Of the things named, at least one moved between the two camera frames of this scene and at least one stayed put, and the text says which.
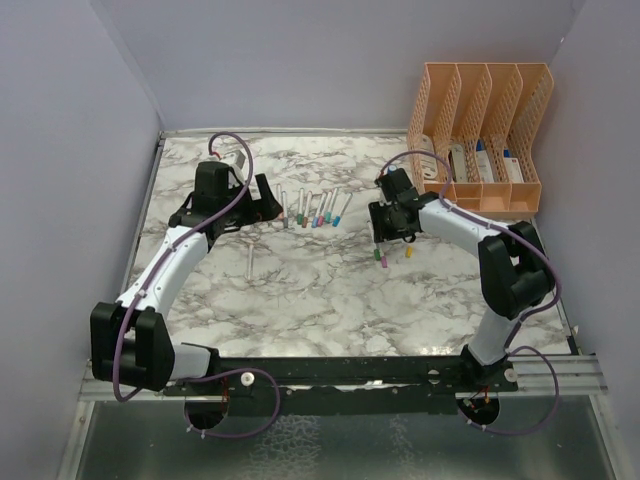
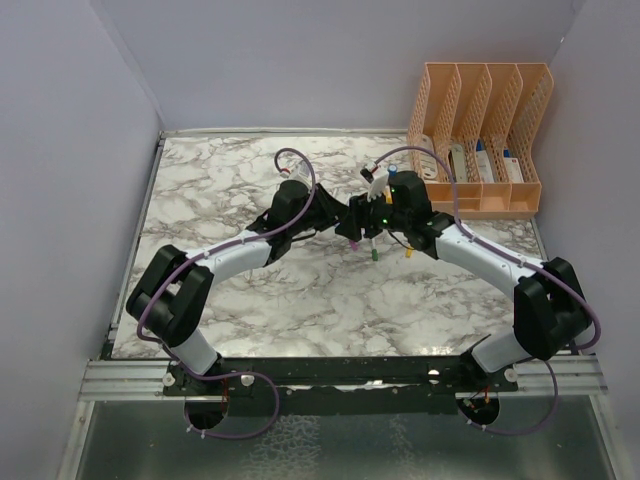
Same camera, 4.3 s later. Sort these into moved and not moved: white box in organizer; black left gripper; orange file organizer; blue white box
Moved: black left gripper
Not moved: blue white box; white box in organizer; orange file organizer
